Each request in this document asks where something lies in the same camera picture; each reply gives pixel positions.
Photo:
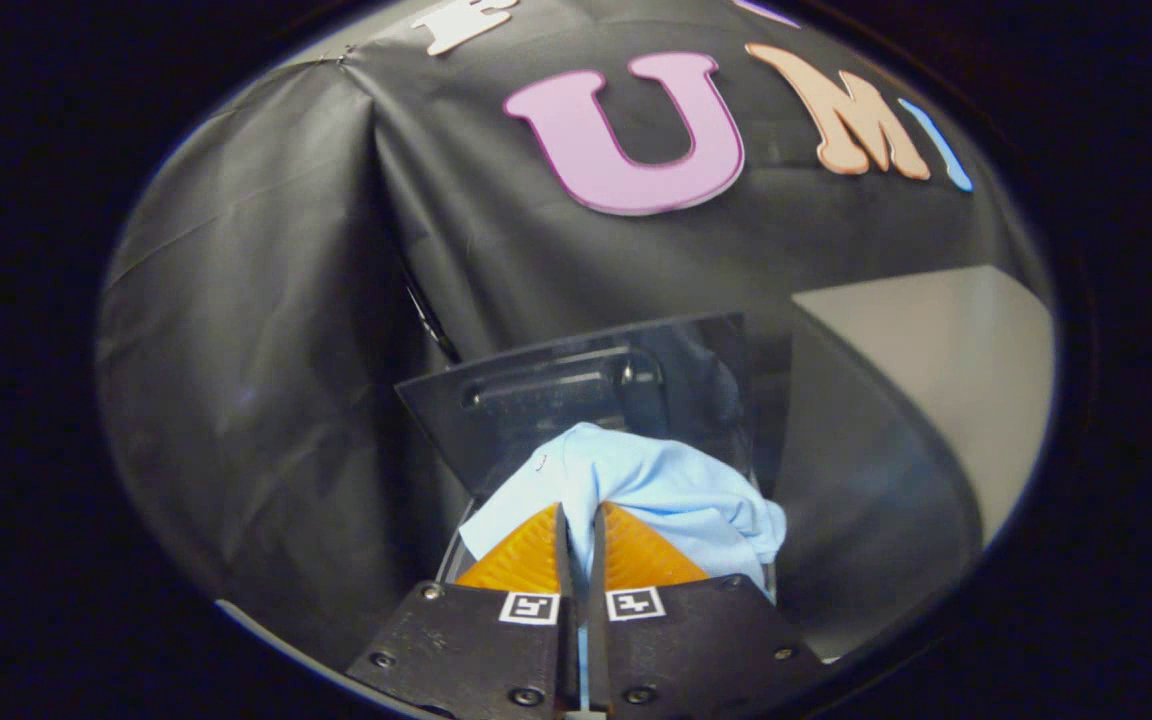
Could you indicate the black backdrop cloth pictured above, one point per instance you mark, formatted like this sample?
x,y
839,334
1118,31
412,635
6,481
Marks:
x,y
266,350

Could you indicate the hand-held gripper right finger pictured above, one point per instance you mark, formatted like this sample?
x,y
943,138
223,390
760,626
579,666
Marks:
x,y
597,600

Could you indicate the light blue garment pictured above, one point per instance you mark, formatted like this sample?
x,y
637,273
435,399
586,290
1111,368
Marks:
x,y
656,480

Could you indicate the beige and grey cabinet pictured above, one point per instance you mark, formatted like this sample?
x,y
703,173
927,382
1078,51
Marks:
x,y
936,380

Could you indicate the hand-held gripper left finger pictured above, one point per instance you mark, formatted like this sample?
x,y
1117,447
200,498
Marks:
x,y
567,600

